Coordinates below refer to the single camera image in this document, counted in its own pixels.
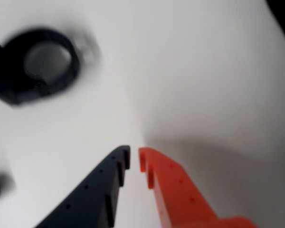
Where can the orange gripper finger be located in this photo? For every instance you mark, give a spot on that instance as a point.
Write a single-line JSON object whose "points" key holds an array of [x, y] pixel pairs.
{"points": [[178, 197]]}

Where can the dark navy gripper finger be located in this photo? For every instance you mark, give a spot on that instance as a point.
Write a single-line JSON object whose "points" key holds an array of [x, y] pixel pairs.
{"points": [[92, 197]]}

